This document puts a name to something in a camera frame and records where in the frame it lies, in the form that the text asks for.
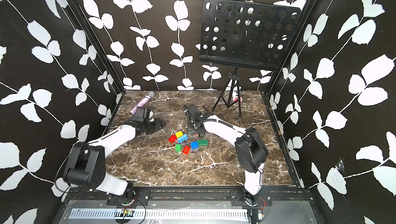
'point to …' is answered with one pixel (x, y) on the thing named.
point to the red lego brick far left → (172, 138)
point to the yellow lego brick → (179, 134)
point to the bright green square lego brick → (178, 147)
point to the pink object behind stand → (236, 98)
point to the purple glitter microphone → (142, 102)
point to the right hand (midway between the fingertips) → (191, 126)
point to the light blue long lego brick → (182, 138)
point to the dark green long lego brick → (202, 142)
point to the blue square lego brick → (194, 145)
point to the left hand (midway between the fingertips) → (164, 122)
